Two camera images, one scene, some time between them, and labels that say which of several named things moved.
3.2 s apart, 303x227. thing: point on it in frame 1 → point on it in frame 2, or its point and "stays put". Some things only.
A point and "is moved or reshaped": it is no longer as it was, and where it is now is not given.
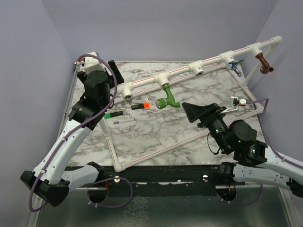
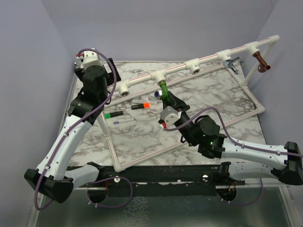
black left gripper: [116, 71] stays put
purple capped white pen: [118, 122] stays put
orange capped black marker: [144, 105] stays put
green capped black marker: [110, 115] stays put
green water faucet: [161, 103] is moved or reshaped
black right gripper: [205, 114] → [176, 103]
